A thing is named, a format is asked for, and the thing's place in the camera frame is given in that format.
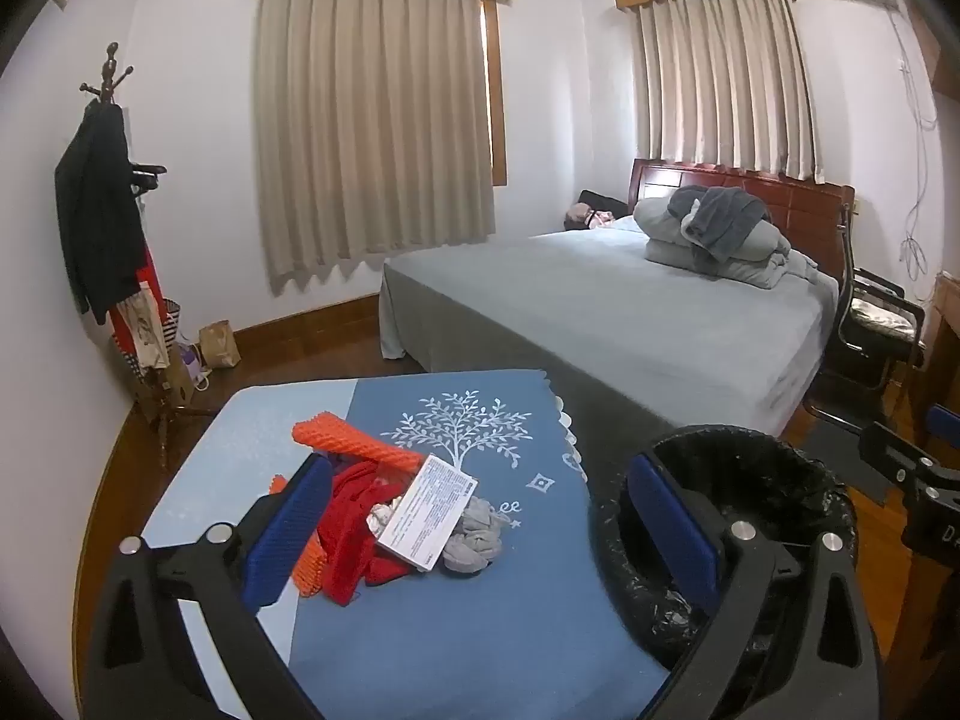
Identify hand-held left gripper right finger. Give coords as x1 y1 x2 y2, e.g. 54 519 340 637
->
626 454 883 720

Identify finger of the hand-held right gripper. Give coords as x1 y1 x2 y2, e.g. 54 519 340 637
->
859 421 946 492
926 403 960 460

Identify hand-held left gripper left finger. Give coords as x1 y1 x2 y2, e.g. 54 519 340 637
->
81 454 336 720

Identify orange foam net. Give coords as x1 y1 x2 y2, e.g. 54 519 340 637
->
291 409 430 475
292 540 328 598

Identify red mesh bag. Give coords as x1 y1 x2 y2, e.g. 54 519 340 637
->
313 459 415 607

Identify black trash bin with liner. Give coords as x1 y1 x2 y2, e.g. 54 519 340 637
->
596 424 860 691

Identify white printed card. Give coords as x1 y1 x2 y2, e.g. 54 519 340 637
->
373 457 481 572

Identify tissue ball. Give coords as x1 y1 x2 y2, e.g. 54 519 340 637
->
441 499 505 576

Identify wooden desk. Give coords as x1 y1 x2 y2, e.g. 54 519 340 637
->
910 270 960 422

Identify light blue table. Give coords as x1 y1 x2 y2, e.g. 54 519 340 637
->
139 379 361 720

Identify patterned seat cushion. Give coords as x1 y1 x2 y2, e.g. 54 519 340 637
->
850 292 921 340

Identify blue tree-print tablecloth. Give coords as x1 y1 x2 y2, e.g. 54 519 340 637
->
281 367 601 720

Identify white purple bag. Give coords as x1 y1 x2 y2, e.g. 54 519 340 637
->
168 341 208 404

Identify brown paper bag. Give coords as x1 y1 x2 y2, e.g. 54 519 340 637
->
196 320 242 371

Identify black metal chair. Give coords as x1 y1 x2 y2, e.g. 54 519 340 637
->
802 199 929 437

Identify bed with grey sheet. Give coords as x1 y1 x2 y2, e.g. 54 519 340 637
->
379 221 841 460

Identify beige printed tote bag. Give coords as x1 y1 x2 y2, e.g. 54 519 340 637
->
122 281 175 370

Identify red wooden headboard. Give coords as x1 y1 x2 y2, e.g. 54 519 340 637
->
628 157 857 280

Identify dark grey garment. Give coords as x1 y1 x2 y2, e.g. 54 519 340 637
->
667 184 775 261

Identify folded grey duvet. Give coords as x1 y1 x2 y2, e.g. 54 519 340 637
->
634 191 820 291

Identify pink cloth bundle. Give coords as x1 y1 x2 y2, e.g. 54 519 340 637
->
563 202 617 233

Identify black bag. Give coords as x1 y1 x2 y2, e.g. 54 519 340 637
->
580 190 632 217

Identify black coat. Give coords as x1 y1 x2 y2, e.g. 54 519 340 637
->
54 99 149 326

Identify narrow beige curtain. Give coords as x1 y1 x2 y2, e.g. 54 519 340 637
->
636 0 820 186

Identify wide beige curtain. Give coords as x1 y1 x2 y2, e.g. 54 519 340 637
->
251 0 500 299

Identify wooden coat rack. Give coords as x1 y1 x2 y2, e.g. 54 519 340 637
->
79 41 220 475

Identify white wall cables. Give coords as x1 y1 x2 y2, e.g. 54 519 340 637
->
895 7 944 280

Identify wooden window frame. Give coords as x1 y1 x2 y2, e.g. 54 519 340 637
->
480 0 509 186

